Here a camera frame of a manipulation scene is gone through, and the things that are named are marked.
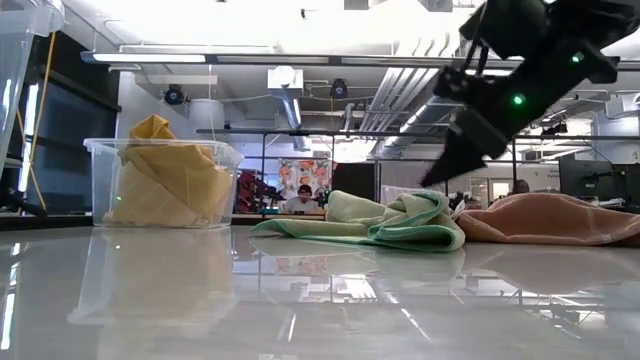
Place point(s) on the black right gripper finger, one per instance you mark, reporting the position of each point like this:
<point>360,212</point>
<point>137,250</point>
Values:
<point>467,145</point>

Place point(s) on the bright green towel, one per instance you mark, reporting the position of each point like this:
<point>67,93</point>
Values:
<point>425,235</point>

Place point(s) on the pink towel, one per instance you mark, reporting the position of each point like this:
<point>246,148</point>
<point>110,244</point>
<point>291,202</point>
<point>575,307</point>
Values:
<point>545,220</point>

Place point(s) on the pale green towel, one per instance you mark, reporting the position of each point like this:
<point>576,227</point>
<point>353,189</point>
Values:
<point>350,210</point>

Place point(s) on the light orange checked towel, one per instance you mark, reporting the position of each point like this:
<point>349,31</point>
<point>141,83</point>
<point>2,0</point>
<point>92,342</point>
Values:
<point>145,205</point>

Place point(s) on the clear plastic bin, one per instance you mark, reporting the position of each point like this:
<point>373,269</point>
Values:
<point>97,175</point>
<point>15,75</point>

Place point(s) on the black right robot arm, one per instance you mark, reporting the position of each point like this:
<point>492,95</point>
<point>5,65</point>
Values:
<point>525,25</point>

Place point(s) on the person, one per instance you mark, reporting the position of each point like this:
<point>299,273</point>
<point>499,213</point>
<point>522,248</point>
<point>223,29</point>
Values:
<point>302,202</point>
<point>521,186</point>

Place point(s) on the black office monitor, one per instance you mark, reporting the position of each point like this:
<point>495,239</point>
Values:
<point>585,177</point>

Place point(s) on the black panel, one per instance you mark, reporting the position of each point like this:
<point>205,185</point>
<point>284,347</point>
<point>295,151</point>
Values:
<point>355,182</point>

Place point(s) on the black ceiling spotlight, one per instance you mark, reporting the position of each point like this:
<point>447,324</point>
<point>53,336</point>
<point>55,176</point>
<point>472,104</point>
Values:
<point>174,95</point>
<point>338,89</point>

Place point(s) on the orange flower poster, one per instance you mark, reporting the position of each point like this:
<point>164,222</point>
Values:
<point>305,170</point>

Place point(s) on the black metal rack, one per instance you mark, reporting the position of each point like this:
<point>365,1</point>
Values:
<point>300,132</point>

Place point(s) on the white ceiling lamp box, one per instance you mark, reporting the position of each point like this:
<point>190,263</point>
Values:
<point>285,77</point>

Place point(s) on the white cylinder tank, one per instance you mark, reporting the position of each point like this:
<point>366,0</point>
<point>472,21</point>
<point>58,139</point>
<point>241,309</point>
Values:
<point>205,115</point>

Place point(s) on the long ceiling light fixture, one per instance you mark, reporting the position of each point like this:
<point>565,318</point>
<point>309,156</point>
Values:
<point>150,58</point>

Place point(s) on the silver ventilation duct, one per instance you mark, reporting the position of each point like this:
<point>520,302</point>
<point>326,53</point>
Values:
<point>400,95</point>

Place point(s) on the black aluminium table frame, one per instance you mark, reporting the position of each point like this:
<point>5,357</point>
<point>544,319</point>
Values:
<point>50,222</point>

